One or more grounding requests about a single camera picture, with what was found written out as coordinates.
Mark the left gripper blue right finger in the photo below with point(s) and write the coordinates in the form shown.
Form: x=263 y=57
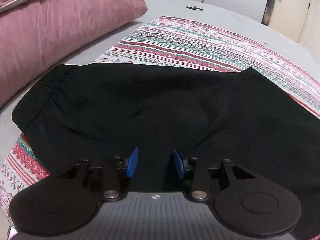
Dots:
x=179 y=160

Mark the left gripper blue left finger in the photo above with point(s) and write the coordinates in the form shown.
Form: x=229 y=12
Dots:
x=131 y=162

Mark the black pants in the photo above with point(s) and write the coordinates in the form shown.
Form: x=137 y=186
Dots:
x=105 y=109

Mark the patterned red green blanket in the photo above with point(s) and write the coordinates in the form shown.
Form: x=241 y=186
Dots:
x=165 y=41

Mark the grey bed sheet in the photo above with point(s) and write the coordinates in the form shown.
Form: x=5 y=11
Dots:
x=211 y=15

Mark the small black object on bed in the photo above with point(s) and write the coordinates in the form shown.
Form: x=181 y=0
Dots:
x=194 y=8

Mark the lower pink pillow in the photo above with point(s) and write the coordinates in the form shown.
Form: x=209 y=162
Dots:
x=39 y=33

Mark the cream door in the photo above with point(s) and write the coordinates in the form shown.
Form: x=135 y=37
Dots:
x=299 y=21

